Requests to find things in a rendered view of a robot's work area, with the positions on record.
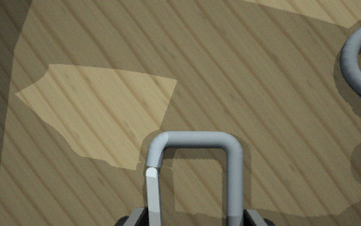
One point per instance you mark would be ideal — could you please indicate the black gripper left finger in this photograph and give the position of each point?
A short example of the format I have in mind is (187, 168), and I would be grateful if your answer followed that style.
(139, 217)

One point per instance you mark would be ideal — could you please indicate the grey carabiner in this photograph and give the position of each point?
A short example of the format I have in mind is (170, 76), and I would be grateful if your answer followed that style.
(197, 139)
(348, 61)

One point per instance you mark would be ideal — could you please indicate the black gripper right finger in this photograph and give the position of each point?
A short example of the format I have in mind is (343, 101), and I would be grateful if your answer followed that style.
(252, 218)

